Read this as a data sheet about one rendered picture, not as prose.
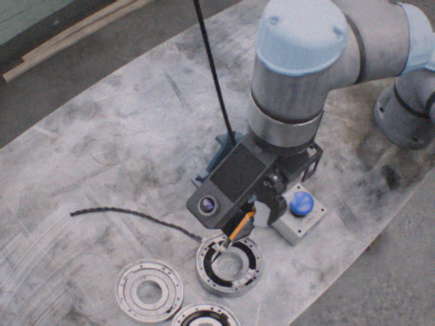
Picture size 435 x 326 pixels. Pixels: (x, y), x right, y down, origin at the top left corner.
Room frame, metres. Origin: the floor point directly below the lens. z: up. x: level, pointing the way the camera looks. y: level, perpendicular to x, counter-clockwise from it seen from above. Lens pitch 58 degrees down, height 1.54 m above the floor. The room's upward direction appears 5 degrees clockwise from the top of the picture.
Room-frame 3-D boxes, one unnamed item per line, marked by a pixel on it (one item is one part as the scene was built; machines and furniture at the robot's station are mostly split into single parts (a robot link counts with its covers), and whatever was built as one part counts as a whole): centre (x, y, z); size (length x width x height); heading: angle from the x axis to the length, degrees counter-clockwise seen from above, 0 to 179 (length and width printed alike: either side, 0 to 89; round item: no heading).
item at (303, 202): (0.36, -0.14, 0.85); 0.04 x 0.04 x 0.05
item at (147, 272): (0.20, 0.08, 0.82); 0.08 x 0.08 x 0.02
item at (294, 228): (0.36, -0.14, 0.82); 0.08 x 0.07 x 0.05; 137
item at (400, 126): (0.61, -0.39, 0.85); 0.15 x 0.15 x 0.10
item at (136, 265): (0.20, 0.08, 0.82); 0.10 x 0.10 x 0.04
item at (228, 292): (0.26, -0.03, 0.82); 0.10 x 0.10 x 0.04
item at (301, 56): (0.31, -0.07, 1.23); 0.09 x 0.08 x 0.11; 115
